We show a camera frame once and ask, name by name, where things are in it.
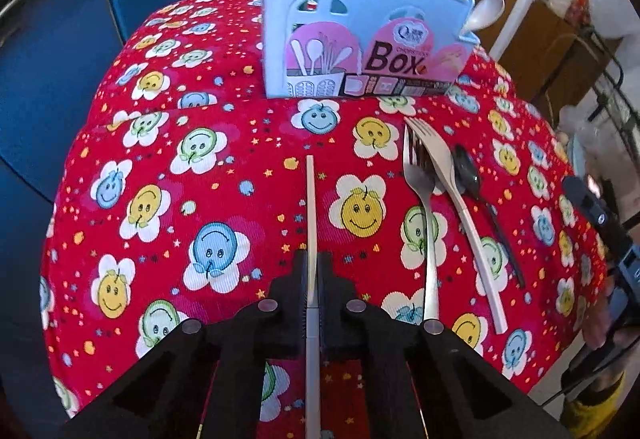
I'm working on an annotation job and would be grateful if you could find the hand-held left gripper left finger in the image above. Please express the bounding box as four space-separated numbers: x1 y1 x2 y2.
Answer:
59 250 308 439

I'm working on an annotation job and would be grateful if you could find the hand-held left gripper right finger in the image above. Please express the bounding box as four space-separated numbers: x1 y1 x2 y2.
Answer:
318 252 572 439

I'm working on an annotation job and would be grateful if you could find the person's right hand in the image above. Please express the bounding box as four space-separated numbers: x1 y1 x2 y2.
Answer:
582 298 619 351

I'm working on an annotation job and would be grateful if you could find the steel fork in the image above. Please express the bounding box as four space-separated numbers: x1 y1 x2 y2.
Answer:
402 117 442 323

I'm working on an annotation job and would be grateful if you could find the black spoon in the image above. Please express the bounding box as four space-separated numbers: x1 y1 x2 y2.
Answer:
451 144 526 289

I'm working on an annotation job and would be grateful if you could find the red smiley flower tablecloth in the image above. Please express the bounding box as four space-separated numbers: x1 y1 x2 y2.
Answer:
37 0 612 439

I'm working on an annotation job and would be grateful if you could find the wooden shelf unit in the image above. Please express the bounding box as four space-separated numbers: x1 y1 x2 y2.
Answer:
542 0 640 120

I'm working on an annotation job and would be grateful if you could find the yellow cloth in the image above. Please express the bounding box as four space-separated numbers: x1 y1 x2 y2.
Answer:
564 373 627 439

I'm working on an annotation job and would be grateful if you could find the white plastic bag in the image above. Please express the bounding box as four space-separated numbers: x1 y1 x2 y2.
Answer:
596 0 640 40

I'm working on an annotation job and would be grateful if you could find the white spoon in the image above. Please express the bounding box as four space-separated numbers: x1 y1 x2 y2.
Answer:
462 0 506 38

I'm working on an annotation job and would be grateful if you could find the blue base cabinet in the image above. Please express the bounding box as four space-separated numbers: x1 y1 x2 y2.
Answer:
0 0 271 262

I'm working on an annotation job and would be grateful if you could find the white-handled fork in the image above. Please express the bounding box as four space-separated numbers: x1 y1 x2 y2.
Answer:
408 118 510 335

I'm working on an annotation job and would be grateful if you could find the black wire rack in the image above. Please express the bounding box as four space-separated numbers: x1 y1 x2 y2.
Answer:
550 31 640 160

